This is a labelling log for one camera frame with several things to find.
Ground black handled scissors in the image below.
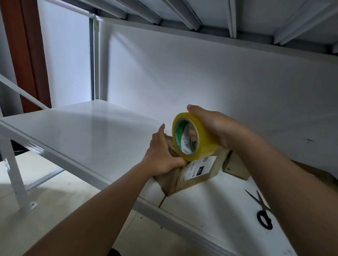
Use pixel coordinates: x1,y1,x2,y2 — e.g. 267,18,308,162
242,189,276,231

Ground white metal shelf rack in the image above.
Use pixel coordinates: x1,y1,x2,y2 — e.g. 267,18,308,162
0,0,338,256

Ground long cardboard box white label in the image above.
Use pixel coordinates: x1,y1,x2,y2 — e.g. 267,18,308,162
152,133,232,201

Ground perforated white metal rack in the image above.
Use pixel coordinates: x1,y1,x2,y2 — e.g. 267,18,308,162
0,67,70,215

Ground person's left hand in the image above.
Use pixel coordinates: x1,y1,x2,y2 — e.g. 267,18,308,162
138,122,190,180

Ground yellow tape roll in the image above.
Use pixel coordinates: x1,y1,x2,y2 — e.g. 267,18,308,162
169,110,223,164

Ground person's right hand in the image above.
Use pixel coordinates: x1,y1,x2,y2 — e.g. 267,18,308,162
183,104,257,155

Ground small cardboard box red label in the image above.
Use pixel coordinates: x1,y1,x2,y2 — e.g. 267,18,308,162
221,150,253,182

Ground person's right forearm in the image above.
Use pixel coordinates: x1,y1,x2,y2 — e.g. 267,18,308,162
230,133,338,256

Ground person's left forearm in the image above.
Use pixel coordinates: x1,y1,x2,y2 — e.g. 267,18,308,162
21,155,153,256

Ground red-brown door frame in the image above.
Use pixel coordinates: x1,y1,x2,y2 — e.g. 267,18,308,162
0,0,59,115

